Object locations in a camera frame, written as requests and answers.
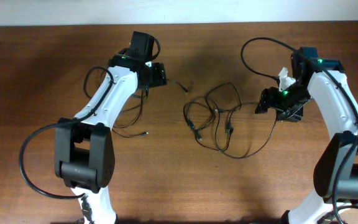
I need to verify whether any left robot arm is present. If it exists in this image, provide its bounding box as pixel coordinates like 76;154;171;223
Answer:
54;31;167;223

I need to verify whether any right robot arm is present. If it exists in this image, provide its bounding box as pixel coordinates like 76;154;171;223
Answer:
255;47;358;223

